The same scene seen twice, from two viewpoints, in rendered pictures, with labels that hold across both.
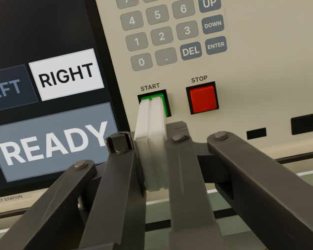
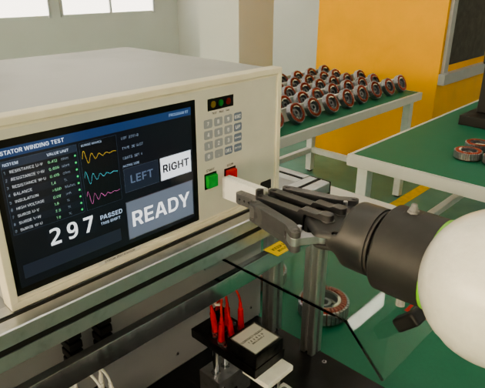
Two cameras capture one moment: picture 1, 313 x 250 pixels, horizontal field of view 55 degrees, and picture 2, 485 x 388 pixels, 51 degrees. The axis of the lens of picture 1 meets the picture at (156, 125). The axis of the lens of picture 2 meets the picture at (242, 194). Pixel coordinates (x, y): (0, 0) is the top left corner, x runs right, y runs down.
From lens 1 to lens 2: 0.56 m
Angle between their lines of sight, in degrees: 47
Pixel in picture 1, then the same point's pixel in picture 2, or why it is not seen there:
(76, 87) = (178, 172)
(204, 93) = (233, 172)
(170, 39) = (222, 144)
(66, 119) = (170, 192)
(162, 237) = (218, 255)
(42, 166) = (152, 225)
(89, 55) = (188, 153)
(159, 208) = (219, 237)
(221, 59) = (239, 154)
